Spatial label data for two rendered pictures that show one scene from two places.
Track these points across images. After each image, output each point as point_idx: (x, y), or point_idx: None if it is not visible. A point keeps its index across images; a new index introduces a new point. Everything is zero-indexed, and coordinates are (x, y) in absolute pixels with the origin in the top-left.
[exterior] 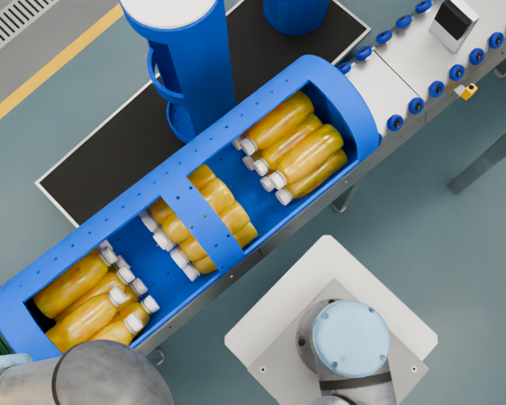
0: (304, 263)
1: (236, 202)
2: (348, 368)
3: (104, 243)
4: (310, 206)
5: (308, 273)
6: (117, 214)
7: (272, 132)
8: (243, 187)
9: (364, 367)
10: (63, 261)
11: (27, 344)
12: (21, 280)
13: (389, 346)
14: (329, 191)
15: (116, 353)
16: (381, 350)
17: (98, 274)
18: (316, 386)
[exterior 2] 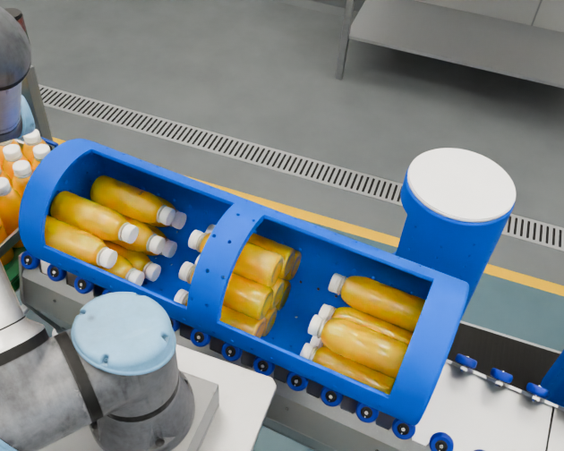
0: (228, 370)
1: (268, 290)
2: (81, 326)
3: (179, 215)
4: (322, 418)
5: (219, 378)
6: (200, 184)
7: (363, 293)
8: (302, 328)
9: (86, 341)
10: (139, 163)
11: (54, 162)
12: (112, 148)
13: (122, 363)
14: (353, 433)
15: (9, 19)
16: (114, 354)
17: (143, 210)
18: None
